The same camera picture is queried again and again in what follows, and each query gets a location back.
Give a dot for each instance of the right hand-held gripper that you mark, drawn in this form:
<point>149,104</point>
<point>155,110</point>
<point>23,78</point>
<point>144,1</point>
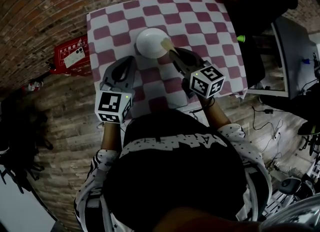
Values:
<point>207,82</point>

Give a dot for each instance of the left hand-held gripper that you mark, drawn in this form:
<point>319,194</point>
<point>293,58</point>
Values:
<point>108,105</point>

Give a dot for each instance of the white plate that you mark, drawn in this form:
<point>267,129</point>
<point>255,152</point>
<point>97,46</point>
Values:
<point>150,43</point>

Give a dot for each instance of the person's right forearm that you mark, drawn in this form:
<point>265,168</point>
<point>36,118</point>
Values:
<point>216,114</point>

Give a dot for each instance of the person's left forearm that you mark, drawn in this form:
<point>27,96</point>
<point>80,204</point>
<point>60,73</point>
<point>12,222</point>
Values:
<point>111,137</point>

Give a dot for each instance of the pink white checkered tablecloth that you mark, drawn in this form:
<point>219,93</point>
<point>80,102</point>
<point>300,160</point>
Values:
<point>160,85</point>

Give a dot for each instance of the black wrist band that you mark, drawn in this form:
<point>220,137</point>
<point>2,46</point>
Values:
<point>209,102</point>

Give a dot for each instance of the red fire extinguisher box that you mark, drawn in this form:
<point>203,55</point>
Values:
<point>75,69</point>

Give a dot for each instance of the white phone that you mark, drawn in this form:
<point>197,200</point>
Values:
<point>73,56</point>

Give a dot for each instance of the small green plastic piece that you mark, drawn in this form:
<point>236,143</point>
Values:
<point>241,38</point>

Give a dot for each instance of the black desk chair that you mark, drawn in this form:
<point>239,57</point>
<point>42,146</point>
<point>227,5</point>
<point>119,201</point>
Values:
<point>252,63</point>

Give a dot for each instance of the black jacket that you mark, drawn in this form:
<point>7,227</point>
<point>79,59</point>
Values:
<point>255,5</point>

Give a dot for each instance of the grey white desk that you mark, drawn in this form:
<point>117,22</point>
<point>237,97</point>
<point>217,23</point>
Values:
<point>292,50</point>

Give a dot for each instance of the person's black star-print shirt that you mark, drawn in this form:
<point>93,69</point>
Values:
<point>175,176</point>

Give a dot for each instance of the blue cup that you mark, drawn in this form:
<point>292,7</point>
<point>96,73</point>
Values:
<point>305,60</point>

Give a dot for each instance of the black wheeled chair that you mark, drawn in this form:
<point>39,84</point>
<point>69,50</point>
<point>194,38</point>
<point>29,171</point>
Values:
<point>20,138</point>

